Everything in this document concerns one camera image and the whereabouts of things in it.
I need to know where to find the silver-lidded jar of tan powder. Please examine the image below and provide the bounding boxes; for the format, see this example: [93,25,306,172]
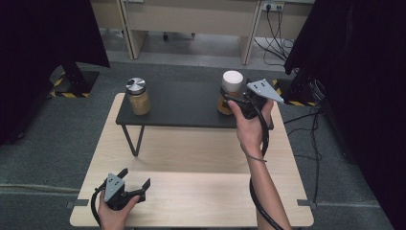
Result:
[124,77,152,117]

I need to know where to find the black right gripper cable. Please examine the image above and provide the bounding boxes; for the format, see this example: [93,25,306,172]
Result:
[248,93,286,230]

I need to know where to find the grey tape strip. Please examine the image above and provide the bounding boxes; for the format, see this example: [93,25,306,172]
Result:
[296,198,318,211]
[66,198,90,210]

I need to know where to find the person's left hand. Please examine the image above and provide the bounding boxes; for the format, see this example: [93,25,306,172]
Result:
[97,190,142,230]

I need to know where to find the black cables on carpet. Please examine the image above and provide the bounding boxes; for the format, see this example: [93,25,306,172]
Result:
[282,104,324,206]

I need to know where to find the white-lidded jar of orange powder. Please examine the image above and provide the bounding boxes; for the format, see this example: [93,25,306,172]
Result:
[216,69,245,116]

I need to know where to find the black stand base hazard tape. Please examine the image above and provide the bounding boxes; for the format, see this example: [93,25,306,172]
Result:
[272,68,321,107]
[47,61,101,100]

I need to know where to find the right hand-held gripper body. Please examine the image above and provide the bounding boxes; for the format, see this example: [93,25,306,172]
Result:
[235,78,285,121]

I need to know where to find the black cables below socket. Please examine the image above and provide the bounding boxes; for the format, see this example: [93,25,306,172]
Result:
[253,6,299,68]

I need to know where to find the beige office desk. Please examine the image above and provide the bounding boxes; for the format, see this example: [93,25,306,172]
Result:
[90,0,316,66]

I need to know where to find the black shelf with wire legs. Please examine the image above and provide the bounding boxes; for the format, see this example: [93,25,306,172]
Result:
[115,80,275,158]

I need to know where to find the thin grey wristband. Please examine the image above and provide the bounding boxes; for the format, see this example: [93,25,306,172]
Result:
[244,152,268,164]

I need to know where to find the black curtain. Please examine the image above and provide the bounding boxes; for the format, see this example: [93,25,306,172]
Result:
[283,0,406,230]
[0,0,112,147]

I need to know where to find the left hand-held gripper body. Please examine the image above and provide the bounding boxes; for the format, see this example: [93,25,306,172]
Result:
[101,172,142,212]

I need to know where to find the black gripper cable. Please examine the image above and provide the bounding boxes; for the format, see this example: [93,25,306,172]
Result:
[248,93,286,230]
[90,183,108,229]

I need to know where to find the white wall power socket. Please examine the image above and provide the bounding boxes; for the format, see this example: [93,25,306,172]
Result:
[260,0,285,12]

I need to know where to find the person's right hand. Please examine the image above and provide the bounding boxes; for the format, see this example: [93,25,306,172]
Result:
[227,98,276,160]

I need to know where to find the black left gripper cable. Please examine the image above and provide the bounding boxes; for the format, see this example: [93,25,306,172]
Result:
[90,183,108,229]

